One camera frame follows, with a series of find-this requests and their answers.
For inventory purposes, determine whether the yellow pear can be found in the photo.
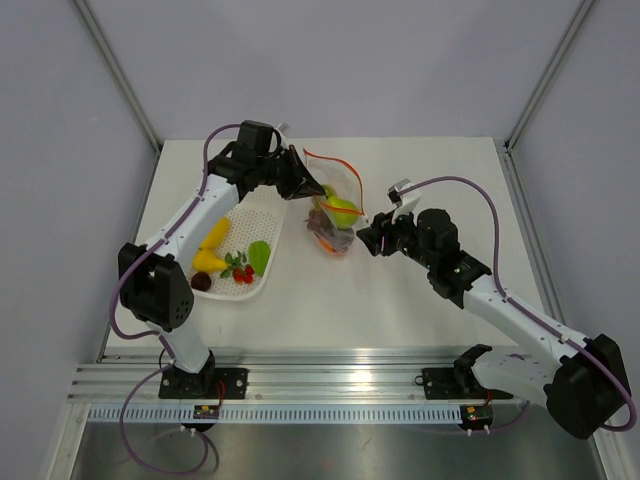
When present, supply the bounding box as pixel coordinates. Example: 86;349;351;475
192;249;228;274

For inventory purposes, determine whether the aluminium rail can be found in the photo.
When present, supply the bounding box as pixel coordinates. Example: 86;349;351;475
67;347;611;406
495;140;565;326

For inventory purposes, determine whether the left controller board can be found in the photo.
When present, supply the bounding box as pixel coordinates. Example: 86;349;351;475
193;405;220;421

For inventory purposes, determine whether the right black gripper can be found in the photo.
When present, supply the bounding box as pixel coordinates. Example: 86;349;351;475
357;203;437;271

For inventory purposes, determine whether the right aluminium frame post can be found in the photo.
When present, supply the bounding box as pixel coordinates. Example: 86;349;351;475
504;0;599;154

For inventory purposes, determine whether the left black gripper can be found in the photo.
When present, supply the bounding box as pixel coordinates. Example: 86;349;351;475
255;145;325;201

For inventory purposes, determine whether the aluminium front rail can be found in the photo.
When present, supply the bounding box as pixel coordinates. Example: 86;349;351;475
67;347;611;406

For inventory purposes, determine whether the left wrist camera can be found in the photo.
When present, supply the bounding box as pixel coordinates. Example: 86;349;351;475
274;123;289;148

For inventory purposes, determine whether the right side aluminium rail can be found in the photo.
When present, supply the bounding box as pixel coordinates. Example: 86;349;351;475
495;140;565;326

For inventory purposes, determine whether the white slotted cable duct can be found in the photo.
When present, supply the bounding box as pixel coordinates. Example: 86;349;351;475
88;403;461;425

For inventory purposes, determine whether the red strawberry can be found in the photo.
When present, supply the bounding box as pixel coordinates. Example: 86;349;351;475
232;265;254;284

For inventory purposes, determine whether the dark purple plum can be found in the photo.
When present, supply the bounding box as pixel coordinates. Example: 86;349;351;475
190;272;213;292

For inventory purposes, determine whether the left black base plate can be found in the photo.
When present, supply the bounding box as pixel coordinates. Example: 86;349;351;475
158;367;249;400

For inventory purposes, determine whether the left aluminium frame post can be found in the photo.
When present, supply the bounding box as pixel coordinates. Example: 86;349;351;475
70;0;163;158

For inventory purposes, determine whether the aluminium frame post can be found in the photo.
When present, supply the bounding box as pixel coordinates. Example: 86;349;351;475
504;0;599;154
70;0;163;158

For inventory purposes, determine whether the purple grape bunch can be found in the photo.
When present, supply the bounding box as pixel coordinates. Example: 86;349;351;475
306;209;355;253

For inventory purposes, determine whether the orange green mango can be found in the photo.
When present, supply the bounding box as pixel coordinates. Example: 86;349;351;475
322;184;337;199

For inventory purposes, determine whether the white perforated fruit basket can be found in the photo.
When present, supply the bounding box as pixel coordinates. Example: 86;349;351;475
194;187;287;302

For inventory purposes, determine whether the clear zip top bag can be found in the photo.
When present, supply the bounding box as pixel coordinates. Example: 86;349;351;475
303;149;368;257

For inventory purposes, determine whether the controller board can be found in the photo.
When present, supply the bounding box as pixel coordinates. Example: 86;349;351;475
459;404;494;434
193;405;220;421

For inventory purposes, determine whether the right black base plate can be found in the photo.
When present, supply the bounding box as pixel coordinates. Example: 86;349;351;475
414;367;514;401

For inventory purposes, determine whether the orange fruit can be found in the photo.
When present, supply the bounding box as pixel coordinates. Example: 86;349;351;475
316;237;345;256

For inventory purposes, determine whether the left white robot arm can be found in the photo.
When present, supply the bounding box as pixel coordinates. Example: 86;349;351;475
109;120;324;398

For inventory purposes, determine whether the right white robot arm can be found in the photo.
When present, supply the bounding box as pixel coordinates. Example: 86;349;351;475
357;209;638;439

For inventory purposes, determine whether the right controller board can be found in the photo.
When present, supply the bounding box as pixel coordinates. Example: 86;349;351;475
459;404;494;434

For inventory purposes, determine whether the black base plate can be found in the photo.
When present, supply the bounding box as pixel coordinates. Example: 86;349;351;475
158;367;249;400
414;367;514;401

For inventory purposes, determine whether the green apple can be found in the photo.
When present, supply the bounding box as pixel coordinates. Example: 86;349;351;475
325;196;361;230

